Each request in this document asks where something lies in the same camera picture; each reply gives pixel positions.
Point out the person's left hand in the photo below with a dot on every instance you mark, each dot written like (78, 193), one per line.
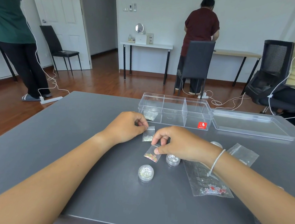
(123, 128)

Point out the person's right hand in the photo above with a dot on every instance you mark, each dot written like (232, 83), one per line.
(188, 145)

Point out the person's right thumb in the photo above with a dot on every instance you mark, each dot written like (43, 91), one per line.
(161, 150)

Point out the person's left thumb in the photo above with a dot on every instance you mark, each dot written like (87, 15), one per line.
(142, 128)

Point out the small bag of pale beads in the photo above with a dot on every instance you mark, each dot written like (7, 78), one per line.
(148, 136)

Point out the small bag of colourful sequins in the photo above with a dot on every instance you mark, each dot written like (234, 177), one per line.
(151, 155)

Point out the person's right forearm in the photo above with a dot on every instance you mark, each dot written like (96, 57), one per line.
(255, 195)

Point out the person's left forearm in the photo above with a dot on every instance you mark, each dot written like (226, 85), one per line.
(56, 174)

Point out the round silver glitter jar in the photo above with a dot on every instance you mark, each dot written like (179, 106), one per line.
(145, 173)
(216, 144)
(173, 160)

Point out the small bag of clear beads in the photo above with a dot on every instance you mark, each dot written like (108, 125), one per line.
(151, 115)

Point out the clear compartment storage box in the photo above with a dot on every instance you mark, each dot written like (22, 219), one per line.
(178, 113)

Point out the large bag of red-white beads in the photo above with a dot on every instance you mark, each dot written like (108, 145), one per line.
(205, 181)

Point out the white power strip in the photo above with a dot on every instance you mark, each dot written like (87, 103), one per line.
(51, 100)
(205, 94)

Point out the white table with black legs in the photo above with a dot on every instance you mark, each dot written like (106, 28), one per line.
(146, 45)

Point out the clear empty zip bag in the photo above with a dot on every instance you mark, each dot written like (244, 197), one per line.
(244, 154)

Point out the grey dining chair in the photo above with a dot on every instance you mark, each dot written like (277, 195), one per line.
(196, 63)

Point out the white box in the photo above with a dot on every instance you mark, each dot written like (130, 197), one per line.
(140, 39)

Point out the clear plastic box lid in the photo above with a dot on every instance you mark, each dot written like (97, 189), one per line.
(251, 124)

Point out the round vanity mirror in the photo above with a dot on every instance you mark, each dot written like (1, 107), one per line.
(139, 28)

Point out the black dining chair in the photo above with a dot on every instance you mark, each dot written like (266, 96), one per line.
(57, 44)

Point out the wood-top table with black legs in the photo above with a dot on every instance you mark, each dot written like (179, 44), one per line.
(240, 54)

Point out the black mesh office chair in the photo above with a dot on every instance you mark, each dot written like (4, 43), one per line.
(270, 71)

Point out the white panel door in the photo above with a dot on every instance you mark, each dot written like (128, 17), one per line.
(60, 14)

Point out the white desk with black leg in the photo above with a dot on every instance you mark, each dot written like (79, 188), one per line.
(4, 58)

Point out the beige wall socket plate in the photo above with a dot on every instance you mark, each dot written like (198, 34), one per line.
(149, 38)

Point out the wall control panels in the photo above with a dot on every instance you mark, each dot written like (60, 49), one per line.
(130, 7)

